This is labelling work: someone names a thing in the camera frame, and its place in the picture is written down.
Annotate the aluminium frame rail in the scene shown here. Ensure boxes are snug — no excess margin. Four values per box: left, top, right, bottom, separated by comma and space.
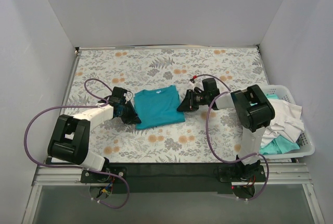
33, 163, 311, 184

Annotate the teal t-shirt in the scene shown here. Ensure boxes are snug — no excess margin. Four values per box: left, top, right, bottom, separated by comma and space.
134, 85, 185, 130

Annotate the white t-shirt in basket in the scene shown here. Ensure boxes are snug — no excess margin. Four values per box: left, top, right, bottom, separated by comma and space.
261, 98, 305, 148

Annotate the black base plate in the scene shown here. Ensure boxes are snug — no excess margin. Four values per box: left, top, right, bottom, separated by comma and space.
80, 163, 267, 195

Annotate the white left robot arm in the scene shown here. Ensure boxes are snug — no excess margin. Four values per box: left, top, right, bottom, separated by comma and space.
47, 87, 141, 171

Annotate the floral patterned table mat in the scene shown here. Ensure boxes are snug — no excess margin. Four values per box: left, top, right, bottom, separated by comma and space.
65, 47, 267, 163

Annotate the white plastic laundry basket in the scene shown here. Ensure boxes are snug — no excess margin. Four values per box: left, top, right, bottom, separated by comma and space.
260, 85, 315, 159

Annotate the mint green shirt in basket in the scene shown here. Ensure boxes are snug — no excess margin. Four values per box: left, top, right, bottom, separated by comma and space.
260, 95, 299, 155

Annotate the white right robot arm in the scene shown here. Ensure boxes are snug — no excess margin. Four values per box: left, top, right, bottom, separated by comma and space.
177, 76, 275, 182

